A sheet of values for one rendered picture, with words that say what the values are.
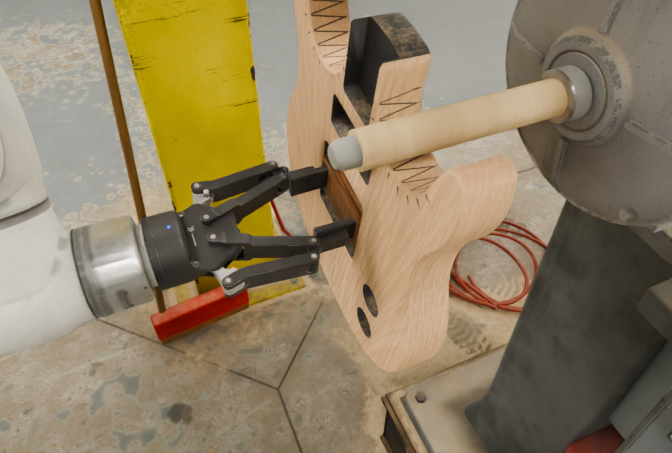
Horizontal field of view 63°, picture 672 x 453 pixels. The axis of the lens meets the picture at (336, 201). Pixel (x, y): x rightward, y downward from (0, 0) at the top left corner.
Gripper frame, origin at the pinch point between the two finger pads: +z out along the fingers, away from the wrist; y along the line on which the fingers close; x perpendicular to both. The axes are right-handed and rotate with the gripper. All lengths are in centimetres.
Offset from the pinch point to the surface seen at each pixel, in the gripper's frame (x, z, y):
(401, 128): 19.9, -0.2, 8.7
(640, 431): -2.3, 17.1, 32.0
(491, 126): 18.9, 7.2, 9.9
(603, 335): -20.9, 33.9, 20.0
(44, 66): -153, -57, -237
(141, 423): -115, -40, -23
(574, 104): 19.4, 14.6, 10.3
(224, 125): -53, 2, -67
